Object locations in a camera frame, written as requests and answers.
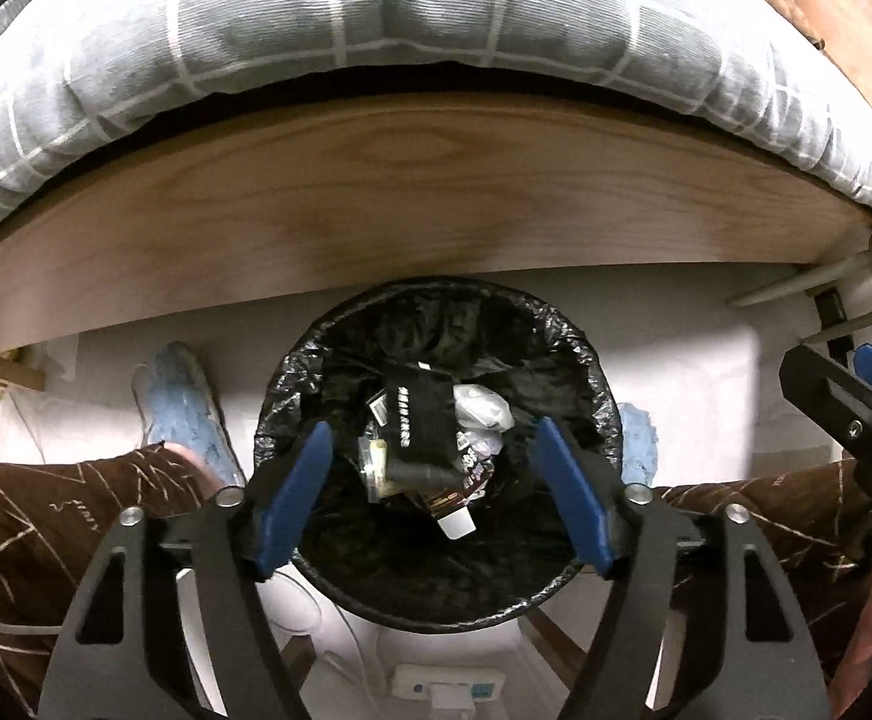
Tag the white cream plastic bottle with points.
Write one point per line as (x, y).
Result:
(376, 469)

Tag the grey checked bed sheet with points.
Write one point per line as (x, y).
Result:
(406, 7)

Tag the person's right leg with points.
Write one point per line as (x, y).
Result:
(781, 502)

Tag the crumpled white tissue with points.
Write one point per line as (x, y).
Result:
(481, 409)

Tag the wooden furniture leg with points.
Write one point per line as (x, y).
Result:
(293, 656)
(556, 637)

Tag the white power strip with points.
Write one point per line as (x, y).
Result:
(413, 682)

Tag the wooden support block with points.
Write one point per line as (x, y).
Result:
(9, 371)

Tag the black-lined trash bin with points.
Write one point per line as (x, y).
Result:
(436, 592)

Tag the black printed packet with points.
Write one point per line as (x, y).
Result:
(421, 412)

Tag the wooden bed frame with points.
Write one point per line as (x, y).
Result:
(406, 187)

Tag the black tube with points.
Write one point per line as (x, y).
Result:
(421, 476)

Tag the white cardboard box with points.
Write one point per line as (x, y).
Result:
(457, 525)

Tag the black power adapter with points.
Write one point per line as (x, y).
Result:
(829, 306)

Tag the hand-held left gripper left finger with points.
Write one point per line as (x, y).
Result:
(293, 499)

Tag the brown snack wrapper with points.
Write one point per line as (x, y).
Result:
(466, 491)

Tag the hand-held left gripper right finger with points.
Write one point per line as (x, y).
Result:
(571, 495)

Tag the person's left leg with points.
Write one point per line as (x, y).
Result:
(46, 510)

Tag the person's leg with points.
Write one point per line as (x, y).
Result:
(781, 502)
(46, 510)

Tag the blue fluffy slipper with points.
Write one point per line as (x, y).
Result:
(181, 412)
(638, 435)

